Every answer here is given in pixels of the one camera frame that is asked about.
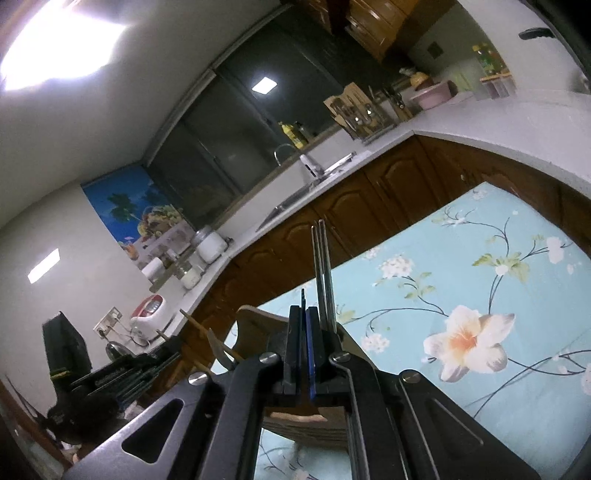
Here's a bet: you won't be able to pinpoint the knife block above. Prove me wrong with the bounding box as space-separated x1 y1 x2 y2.
383 85 411 123

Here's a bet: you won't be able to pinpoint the metal chopstick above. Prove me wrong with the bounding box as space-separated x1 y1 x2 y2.
311 220 325 332
320 220 338 334

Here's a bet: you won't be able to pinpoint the wooden utensil holder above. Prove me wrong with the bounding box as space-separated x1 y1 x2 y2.
235 305 384 455

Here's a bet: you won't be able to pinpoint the paper towel roll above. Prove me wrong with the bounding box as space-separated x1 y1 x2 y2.
141 257 167 283

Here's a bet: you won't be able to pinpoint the glass jar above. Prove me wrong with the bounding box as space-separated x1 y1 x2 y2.
178 261 206 289

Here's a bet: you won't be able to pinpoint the bright ceiling lamp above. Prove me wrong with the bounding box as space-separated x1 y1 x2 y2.
0 0 144 90

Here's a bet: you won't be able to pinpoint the pink basin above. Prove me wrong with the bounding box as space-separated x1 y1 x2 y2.
410 80 455 110

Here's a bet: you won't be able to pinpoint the seasoning bottles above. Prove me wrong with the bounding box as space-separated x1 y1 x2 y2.
472 42 502 75

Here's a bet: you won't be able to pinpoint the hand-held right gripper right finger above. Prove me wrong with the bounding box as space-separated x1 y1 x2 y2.
307 306 541 480

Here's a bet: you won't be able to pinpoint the floral blue tablecloth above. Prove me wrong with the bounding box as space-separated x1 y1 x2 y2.
231 181 591 480

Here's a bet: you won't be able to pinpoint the dark kitchen window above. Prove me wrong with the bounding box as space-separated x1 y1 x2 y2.
143 0 416 227

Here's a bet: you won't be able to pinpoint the wooden cabinets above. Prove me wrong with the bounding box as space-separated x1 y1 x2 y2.
295 0 455 63
175 136 591 370

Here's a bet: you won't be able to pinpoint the wall power outlet strip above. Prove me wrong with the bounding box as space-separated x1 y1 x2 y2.
93 308 123 337

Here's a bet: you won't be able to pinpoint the wooden lower cabinets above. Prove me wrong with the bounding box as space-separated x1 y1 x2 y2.
175 136 591 370

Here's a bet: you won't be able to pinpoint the tropical fruit wall poster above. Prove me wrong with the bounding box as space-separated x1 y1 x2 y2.
81 166 195 273

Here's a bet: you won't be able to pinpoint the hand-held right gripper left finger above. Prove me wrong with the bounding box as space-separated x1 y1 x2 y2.
62 305 308 480

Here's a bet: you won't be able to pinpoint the wooden chopstick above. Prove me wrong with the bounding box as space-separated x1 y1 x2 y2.
156 329 211 373
179 309 245 361

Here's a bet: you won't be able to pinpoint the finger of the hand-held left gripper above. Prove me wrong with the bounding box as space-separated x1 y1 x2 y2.
73 338 184 410

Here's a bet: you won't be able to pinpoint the white and red rice cooker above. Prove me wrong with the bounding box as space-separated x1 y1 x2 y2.
129 295 167 344

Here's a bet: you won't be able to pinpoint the steel electric kettle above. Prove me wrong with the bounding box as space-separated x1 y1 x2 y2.
105 340 134 361

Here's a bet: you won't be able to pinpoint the wooden upper cabinets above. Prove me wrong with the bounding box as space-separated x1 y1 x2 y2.
295 0 455 63

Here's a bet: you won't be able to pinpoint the wooden dish rack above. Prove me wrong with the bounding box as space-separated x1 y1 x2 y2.
323 83 398 141

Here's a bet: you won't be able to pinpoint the steel kitchen sink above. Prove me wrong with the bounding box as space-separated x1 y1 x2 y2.
256 178 333 232

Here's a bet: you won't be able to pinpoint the yellow bottle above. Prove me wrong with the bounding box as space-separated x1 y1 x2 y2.
278 121 305 149

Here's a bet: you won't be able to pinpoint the white lidded cooker pot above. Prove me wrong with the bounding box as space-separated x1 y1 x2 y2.
191 227 228 264

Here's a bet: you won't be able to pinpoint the grey kitchen countertop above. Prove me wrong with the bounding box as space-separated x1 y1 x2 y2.
152 90 591 333

